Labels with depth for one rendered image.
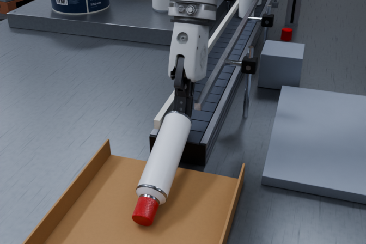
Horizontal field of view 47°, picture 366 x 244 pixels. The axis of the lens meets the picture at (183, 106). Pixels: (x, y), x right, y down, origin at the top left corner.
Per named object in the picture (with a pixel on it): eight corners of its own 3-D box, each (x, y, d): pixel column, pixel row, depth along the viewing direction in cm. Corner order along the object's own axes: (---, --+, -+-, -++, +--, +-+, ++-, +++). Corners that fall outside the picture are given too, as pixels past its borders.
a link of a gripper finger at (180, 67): (177, 77, 69) (182, 96, 74) (189, 41, 73) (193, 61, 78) (170, 76, 69) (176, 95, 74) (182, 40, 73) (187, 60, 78)
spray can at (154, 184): (163, 108, 75) (122, 209, 62) (191, 112, 74) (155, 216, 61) (166, 127, 79) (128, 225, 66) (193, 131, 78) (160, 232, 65)
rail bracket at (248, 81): (220, 109, 96) (224, 41, 88) (252, 114, 95) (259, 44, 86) (217, 116, 94) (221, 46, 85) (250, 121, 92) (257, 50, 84)
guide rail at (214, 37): (249, -13, 166) (249, -19, 165) (252, -13, 166) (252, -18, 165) (154, 128, 77) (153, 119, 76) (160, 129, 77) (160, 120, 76)
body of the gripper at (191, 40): (206, 16, 69) (199, 84, 71) (218, 19, 78) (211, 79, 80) (162, 12, 71) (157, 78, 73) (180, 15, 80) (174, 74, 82)
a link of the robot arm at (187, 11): (211, 4, 69) (208, 22, 69) (221, 7, 77) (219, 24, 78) (162, -1, 71) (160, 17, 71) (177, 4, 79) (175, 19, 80)
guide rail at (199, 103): (269, -26, 162) (269, -30, 161) (272, -26, 162) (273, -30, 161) (193, 109, 73) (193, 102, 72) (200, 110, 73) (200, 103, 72)
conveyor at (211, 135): (263, -28, 218) (264, -38, 215) (285, -26, 215) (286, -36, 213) (149, 156, 81) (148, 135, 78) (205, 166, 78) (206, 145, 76)
